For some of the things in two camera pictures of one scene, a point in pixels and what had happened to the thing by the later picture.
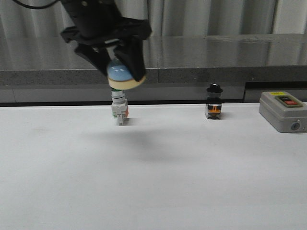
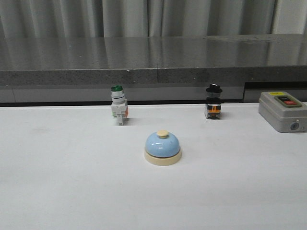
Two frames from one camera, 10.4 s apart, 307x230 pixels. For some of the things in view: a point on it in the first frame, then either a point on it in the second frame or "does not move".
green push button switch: [119, 105] does not move
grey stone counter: [47, 71] does not move
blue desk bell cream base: [119, 77] to [162, 149]
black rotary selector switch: [214, 105] does not move
